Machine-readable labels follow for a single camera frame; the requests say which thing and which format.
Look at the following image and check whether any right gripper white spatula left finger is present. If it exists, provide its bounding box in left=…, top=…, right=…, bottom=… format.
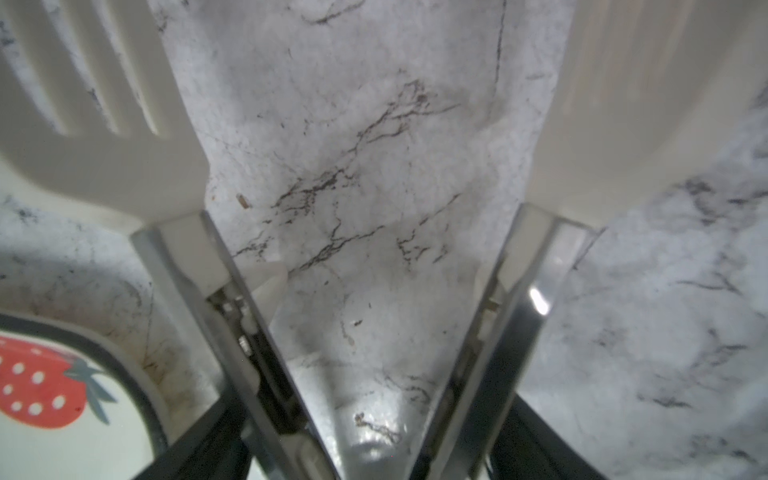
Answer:
left=1, top=1, right=336, bottom=479

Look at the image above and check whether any right gripper white spatula right finger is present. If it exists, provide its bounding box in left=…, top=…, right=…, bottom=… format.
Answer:
left=413, top=1, right=767, bottom=479

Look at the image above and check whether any strawberry print rectangular tray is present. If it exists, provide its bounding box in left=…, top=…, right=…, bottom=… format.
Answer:
left=1, top=313, right=171, bottom=479

